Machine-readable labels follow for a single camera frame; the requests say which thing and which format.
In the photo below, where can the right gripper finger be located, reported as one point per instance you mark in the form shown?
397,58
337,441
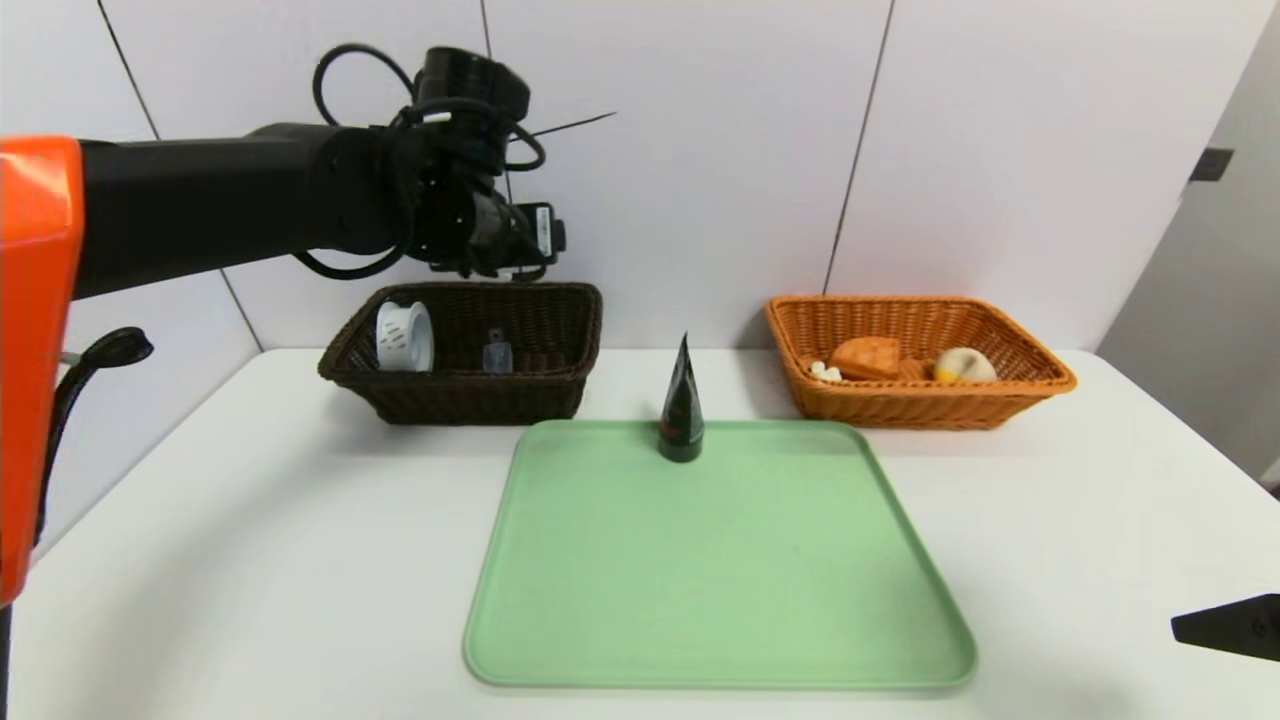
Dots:
1235,628

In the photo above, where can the white orange round bun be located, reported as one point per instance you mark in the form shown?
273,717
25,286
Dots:
965,366

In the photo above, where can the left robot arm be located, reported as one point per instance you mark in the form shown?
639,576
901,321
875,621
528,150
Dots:
200,200

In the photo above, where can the waffle slice with fruit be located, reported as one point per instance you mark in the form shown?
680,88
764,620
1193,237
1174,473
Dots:
868,358

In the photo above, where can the orange wicker basket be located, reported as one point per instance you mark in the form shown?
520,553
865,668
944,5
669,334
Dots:
900,408

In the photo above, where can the white tape roll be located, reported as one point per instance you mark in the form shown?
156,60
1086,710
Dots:
400,338

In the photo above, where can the green plastic tray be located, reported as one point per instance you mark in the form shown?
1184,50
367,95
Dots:
720,580

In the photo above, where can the black wall fixture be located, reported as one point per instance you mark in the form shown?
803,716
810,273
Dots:
1208,167

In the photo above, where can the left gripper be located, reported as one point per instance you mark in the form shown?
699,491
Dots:
541,232

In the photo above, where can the black cosmetic tube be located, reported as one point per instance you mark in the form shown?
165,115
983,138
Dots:
682,425

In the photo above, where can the clear grey compass case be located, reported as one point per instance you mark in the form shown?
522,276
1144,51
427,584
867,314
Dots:
497,357

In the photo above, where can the dark brown wicker basket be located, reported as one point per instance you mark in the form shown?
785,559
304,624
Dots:
470,400

